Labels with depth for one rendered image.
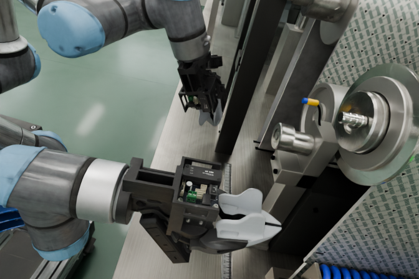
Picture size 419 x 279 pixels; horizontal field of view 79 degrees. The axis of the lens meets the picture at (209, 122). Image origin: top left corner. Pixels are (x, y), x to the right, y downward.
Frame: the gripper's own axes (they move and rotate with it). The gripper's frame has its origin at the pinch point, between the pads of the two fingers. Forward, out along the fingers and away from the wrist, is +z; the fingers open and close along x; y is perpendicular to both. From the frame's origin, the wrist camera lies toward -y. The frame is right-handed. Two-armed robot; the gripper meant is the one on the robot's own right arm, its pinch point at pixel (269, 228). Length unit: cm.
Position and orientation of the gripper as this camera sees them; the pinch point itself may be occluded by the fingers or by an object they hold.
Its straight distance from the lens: 39.0
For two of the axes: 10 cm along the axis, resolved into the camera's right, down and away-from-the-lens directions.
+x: 0.7, -6.0, 8.0
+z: 9.8, 2.0, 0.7
